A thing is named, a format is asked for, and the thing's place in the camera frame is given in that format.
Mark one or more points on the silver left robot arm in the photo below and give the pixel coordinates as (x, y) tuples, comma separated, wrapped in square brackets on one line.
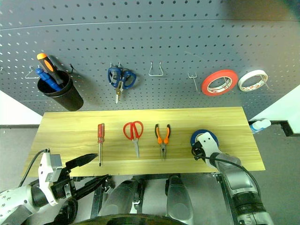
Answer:
[(14, 201)]

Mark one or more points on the orange and black screwdriver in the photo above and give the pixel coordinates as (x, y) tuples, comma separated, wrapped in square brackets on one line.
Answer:
[(47, 64)]

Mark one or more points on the blue tape roll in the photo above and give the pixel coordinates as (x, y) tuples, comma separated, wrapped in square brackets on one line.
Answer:
[(194, 137)]

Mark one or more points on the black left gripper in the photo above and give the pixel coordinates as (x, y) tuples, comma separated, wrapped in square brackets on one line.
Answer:
[(61, 185)]

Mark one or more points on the grey rounded shape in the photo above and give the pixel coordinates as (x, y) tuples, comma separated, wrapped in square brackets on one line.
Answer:
[(122, 197), (179, 199)]

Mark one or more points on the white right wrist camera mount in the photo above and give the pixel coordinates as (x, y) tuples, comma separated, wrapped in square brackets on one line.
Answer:
[(208, 143)]

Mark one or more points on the white tape roll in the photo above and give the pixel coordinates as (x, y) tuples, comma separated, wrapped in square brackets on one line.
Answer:
[(241, 82)]

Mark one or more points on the orange and black pliers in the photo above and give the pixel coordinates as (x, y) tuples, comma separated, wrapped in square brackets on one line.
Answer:
[(159, 140)]

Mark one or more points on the black wheel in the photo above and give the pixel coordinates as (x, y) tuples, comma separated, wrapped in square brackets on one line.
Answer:
[(68, 212)]

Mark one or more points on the grey metal pegboard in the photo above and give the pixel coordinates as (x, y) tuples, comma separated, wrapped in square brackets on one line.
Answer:
[(164, 35)]

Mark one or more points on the small black hook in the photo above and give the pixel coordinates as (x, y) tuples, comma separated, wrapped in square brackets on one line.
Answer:
[(72, 68)]

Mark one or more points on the silver peg hook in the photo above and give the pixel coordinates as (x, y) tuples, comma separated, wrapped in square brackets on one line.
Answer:
[(268, 87), (227, 83)]

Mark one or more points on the silver double prong hook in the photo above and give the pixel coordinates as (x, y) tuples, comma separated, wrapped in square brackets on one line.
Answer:
[(195, 83), (111, 64)]

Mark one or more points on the red tape roll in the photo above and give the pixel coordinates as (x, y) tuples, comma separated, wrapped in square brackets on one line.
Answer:
[(205, 85)]

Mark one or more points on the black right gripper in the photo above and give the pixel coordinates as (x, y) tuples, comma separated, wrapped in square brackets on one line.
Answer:
[(197, 150)]

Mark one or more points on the white and blue plastic bottle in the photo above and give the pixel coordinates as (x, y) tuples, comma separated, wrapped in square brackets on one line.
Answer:
[(260, 124)]

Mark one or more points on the black metal table frame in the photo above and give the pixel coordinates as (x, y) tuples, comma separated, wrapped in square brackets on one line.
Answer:
[(227, 201)]

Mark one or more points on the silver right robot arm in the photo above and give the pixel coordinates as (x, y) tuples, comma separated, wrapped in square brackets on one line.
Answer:
[(241, 187)]

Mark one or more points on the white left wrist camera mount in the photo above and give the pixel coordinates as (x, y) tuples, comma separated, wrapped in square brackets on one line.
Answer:
[(44, 173)]

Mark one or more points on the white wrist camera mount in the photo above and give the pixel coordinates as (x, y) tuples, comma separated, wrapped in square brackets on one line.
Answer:
[(44, 173), (208, 143)]

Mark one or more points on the black plastic cup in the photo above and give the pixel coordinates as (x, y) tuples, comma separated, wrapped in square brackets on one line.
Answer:
[(68, 98)]

